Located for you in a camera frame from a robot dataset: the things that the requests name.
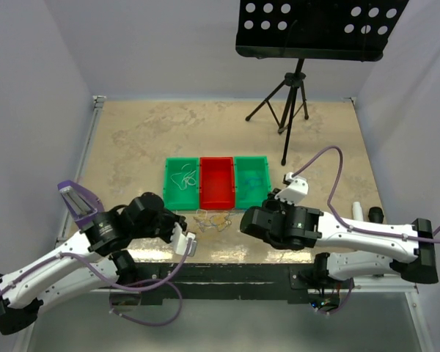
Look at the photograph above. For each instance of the black microphone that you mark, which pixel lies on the black microphone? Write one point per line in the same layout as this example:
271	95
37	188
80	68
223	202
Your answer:
376	215

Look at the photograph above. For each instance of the black music stand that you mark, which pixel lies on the black music stand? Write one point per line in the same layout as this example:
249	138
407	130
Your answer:
331	30

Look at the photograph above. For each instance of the green plastic bin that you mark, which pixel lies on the green plastic bin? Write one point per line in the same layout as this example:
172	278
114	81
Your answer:
252	181
181	184

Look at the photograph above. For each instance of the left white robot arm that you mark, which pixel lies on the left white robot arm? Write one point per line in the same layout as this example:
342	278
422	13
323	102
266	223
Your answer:
93	257

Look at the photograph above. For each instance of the white microphone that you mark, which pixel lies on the white microphone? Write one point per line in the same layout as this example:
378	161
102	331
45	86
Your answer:
358	212

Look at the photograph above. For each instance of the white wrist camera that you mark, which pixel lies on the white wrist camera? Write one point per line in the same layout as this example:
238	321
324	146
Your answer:
296	188
183	243

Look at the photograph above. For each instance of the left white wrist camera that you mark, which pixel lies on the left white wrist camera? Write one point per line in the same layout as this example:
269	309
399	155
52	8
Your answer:
183	243

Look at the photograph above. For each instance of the red plastic bin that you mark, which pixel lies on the red plastic bin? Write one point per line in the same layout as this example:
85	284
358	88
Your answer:
217	183

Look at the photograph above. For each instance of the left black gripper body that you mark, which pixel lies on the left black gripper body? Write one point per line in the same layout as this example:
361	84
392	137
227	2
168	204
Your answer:
163	226

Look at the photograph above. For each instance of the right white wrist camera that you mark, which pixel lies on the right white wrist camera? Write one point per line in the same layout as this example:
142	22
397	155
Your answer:
296	188

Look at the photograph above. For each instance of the purple holder block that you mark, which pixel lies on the purple holder block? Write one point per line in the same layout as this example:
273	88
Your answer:
82	204

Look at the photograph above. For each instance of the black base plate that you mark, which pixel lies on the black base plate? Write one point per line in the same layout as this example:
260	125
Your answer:
229	281

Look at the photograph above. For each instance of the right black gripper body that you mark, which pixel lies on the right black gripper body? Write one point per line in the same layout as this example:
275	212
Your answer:
272	204

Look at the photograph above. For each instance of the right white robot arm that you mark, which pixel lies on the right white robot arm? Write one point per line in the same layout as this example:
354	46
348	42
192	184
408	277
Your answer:
375	249

